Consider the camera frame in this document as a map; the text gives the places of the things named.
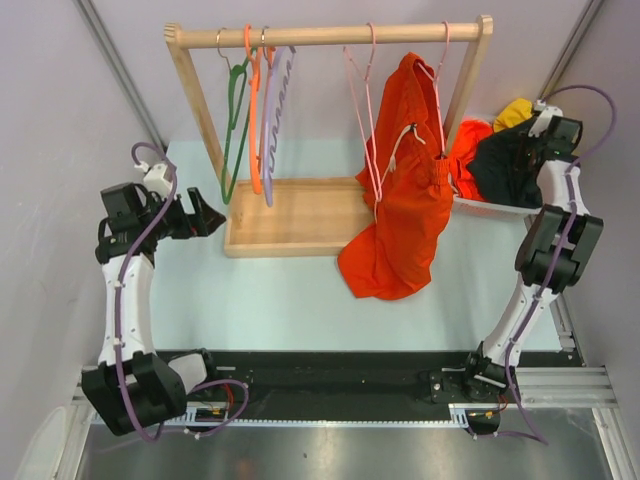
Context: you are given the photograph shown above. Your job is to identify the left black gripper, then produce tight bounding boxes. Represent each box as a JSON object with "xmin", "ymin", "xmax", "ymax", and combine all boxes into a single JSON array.
[{"xmin": 139, "ymin": 188, "xmax": 224, "ymax": 240}]

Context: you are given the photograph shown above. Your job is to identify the pink wire hanger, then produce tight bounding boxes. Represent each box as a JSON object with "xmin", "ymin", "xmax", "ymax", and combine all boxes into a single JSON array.
[{"xmin": 342, "ymin": 22, "xmax": 384, "ymax": 221}]

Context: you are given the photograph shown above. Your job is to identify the black shorts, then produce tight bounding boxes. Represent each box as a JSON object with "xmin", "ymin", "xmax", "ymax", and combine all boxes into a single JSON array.
[{"xmin": 468, "ymin": 119, "xmax": 542, "ymax": 209}]

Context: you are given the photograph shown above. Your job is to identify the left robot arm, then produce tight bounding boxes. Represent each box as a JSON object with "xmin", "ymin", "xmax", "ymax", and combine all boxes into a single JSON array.
[{"xmin": 81, "ymin": 182, "xmax": 226, "ymax": 436}]

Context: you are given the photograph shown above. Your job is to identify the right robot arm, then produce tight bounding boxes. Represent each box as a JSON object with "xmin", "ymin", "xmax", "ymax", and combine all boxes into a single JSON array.
[{"xmin": 428, "ymin": 109, "xmax": 604, "ymax": 404}]

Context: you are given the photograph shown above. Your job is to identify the green hanger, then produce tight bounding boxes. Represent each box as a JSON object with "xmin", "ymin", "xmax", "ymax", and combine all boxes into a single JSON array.
[{"xmin": 216, "ymin": 27, "xmax": 249, "ymax": 205}]

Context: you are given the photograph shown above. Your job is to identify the orange hanger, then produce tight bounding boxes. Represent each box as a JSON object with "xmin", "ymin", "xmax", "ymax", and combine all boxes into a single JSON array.
[{"xmin": 243, "ymin": 24, "xmax": 264, "ymax": 195}]

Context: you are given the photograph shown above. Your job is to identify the lilac notched hanger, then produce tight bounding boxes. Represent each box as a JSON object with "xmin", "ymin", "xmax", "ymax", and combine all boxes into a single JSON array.
[{"xmin": 261, "ymin": 46, "xmax": 297, "ymax": 207}]

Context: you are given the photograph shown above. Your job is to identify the orange-red hanging shorts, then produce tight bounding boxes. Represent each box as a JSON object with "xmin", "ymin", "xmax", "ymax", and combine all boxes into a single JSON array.
[{"xmin": 337, "ymin": 52, "xmax": 453, "ymax": 301}]

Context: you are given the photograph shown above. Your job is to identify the pink hanger holding shorts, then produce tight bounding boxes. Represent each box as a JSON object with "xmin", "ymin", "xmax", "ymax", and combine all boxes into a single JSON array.
[{"xmin": 414, "ymin": 20, "xmax": 453, "ymax": 156}]

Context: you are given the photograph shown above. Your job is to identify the wooden clothes rack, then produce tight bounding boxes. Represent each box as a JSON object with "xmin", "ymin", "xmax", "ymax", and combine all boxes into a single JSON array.
[{"xmin": 164, "ymin": 15, "xmax": 494, "ymax": 258}]

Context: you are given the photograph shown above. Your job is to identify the white plastic basket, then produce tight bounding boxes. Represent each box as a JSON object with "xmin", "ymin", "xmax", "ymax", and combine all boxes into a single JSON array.
[{"xmin": 453, "ymin": 196, "xmax": 540, "ymax": 222}]

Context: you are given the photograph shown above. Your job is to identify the orange garment in basket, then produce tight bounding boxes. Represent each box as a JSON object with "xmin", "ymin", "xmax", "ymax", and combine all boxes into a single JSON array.
[{"xmin": 449, "ymin": 119, "xmax": 493, "ymax": 202}]

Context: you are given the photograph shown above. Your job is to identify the yellow garment in basket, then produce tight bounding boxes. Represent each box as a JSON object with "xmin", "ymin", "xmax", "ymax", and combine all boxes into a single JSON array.
[{"xmin": 493, "ymin": 98, "xmax": 533, "ymax": 133}]

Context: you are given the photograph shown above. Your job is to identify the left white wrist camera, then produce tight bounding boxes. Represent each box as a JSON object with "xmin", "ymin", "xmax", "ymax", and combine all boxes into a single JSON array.
[{"xmin": 135, "ymin": 162, "xmax": 175, "ymax": 198}]

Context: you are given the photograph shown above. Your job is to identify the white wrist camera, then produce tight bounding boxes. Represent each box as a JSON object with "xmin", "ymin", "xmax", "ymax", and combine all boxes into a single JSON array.
[
  {"xmin": 135, "ymin": 162, "xmax": 175, "ymax": 198},
  {"xmin": 528, "ymin": 100, "xmax": 563, "ymax": 138}
]

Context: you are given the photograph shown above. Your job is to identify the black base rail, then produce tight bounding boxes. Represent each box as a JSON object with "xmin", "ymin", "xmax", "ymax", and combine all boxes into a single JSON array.
[{"xmin": 149, "ymin": 349, "xmax": 566, "ymax": 421}]

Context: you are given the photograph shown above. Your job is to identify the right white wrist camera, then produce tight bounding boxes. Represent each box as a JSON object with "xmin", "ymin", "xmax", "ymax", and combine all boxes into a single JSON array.
[{"xmin": 528, "ymin": 100, "xmax": 563, "ymax": 138}]

